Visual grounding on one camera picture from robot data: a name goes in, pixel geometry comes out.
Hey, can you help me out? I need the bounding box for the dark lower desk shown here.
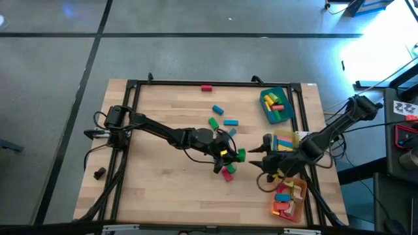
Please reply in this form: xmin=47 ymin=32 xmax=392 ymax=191
xmin=373 ymin=172 xmax=418 ymax=235

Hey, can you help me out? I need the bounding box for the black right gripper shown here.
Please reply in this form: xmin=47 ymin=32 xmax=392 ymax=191
xmin=247 ymin=133 xmax=306 ymax=183

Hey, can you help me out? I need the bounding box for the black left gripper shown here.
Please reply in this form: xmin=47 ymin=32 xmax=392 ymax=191
xmin=210 ymin=132 xmax=244 ymax=174

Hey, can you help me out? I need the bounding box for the yellow translucent plastic bin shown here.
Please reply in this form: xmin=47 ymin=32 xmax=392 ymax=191
xmin=272 ymin=130 xmax=301 ymax=153

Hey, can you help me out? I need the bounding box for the white marker paper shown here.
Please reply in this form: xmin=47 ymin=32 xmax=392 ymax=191
xmin=393 ymin=100 xmax=418 ymax=117

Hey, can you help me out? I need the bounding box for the small black device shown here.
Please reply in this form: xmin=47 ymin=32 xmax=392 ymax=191
xmin=93 ymin=166 xmax=108 ymax=181

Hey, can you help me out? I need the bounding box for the dark floor object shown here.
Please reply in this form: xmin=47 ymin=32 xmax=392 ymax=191
xmin=0 ymin=138 xmax=25 ymax=153

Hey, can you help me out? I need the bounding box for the blue box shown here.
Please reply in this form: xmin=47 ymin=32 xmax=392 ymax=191
xmin=345 ymin=0 xmax=396 ymax=18

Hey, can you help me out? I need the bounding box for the black computer mouse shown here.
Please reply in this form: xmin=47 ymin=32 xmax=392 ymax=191
xmin=383 ymin=218 xmax=406 ymax=235

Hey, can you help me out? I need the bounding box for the right gripper cable loop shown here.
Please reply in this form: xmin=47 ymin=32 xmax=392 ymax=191
xmin=255 ymin=171 xmax=281 ymax=193

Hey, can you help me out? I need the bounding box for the left gripper cable loop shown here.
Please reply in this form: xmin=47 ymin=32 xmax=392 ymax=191
xmin=182 ymin=129 xmax=238 ymax=165

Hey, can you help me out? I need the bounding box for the metal cup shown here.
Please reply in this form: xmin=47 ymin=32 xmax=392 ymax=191
xmin=398 ymin=149 xmax=418 ymax=171

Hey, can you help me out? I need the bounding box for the silver aluminium bracket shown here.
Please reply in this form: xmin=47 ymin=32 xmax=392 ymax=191
xmin=282 ymin=227 xmax=323 ymax=235
xmin=102 ymin=223 xmax=140 ymax=234

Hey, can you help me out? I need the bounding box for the blue plastic bin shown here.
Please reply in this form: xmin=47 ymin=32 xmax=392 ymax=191
xmin=259 ymin=86 xmax=297 ymax=125

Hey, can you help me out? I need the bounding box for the black stand foot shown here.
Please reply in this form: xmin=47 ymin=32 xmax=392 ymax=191
xmin=355 ymin=63 xmax=418 ymax=96

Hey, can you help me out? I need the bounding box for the gripper cable loop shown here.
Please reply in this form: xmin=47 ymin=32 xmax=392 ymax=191
xmin=182 ymin=129 xmax=238 ymax=165
xmin=255 ymin=171 xmax=281 ymax=193

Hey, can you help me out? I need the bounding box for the red and black case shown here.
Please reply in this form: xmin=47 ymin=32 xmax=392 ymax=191
xmin=393 ymin=123 xmax=418 ymax=150

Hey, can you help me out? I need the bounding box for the orange translucent plastic bin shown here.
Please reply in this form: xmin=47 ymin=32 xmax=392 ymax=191
xmin=270 ymin=177 xmax=309 ymax=225

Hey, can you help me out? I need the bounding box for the natural wooden arch block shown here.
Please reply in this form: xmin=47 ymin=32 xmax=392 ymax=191
xmin=292 ymin=185 xmax=304 ymax=203

